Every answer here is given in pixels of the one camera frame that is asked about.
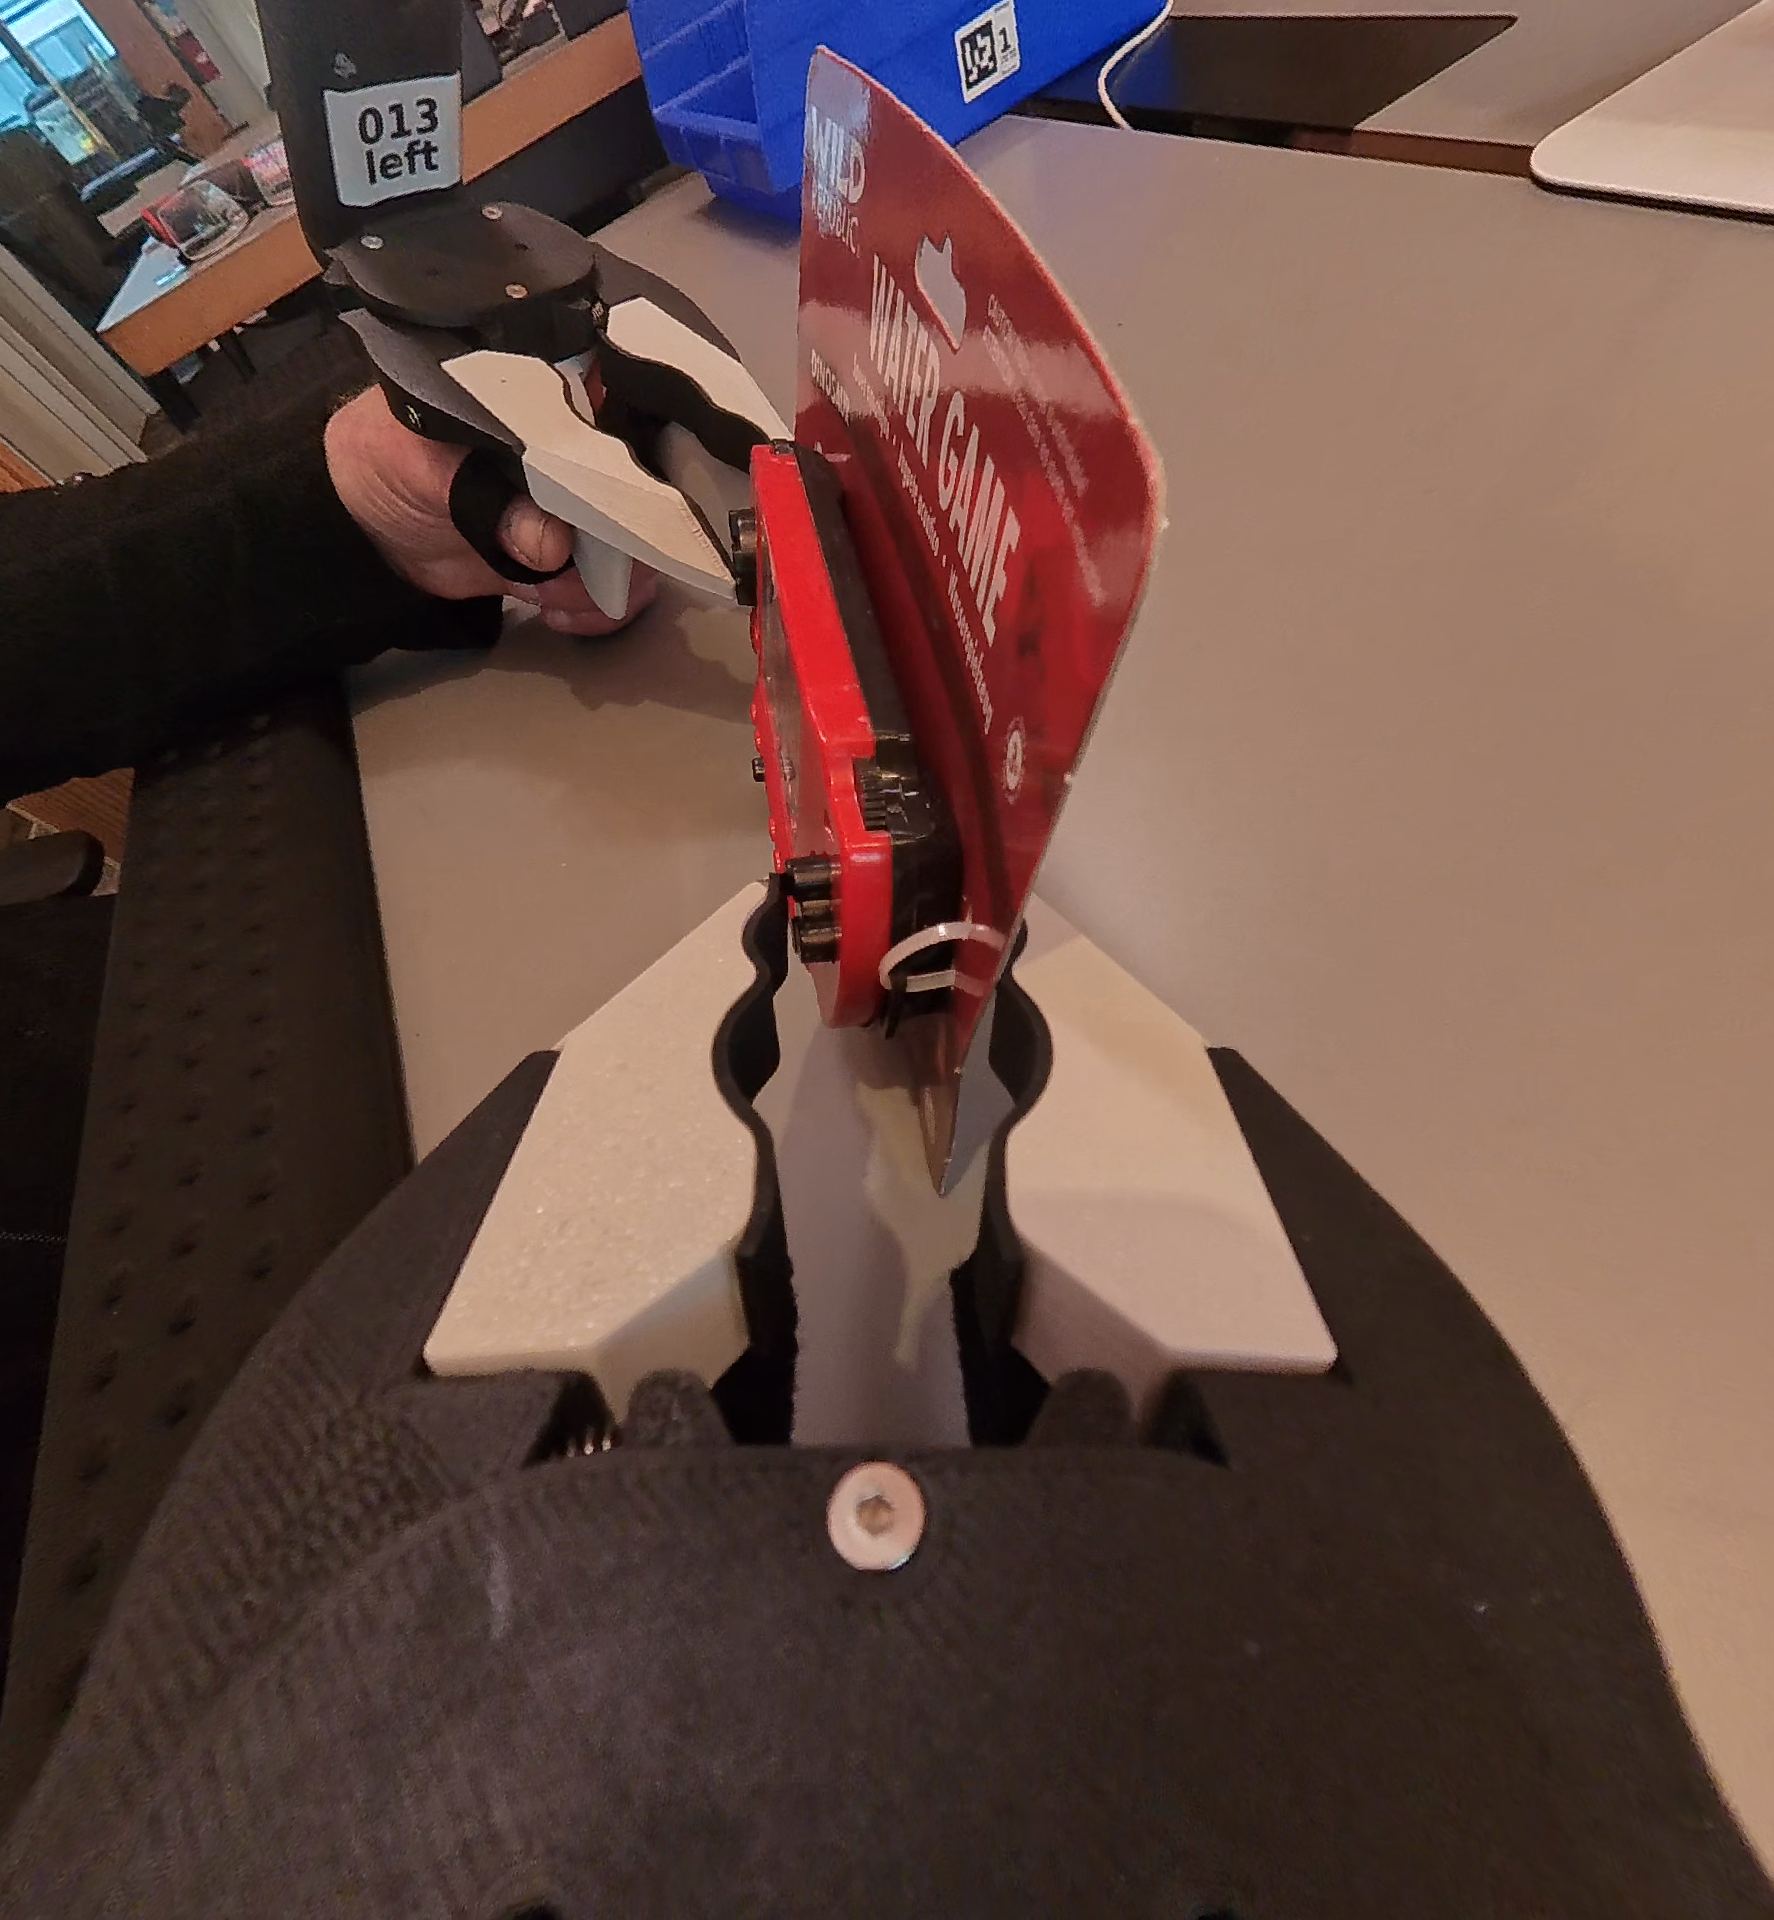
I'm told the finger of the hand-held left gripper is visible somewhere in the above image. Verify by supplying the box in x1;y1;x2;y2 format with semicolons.
442;345;741;605
596;293;802;469

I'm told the red carded water game toy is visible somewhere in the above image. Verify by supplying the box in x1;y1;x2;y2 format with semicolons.
749;45;1171;1195

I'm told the person's left hand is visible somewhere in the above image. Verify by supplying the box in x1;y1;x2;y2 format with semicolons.
325;394;664;642

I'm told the person's left forearm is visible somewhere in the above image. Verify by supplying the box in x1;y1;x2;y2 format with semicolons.
0;382;508;820

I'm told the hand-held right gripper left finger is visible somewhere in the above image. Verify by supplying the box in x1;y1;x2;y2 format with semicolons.
420;877;806;1450

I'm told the white cable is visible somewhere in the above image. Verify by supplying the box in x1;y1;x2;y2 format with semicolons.
1099;0;1178;134

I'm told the wooden background desk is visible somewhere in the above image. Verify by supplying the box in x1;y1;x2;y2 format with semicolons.
99;15;642;376

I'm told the white monitor stand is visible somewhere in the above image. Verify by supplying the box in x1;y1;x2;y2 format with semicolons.
1528;0;1774;229

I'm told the blue plastic bin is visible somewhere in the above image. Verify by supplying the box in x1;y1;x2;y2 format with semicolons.
629;0;1182;207

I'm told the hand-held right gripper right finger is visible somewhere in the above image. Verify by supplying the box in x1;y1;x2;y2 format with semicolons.
951;898;1343;1450

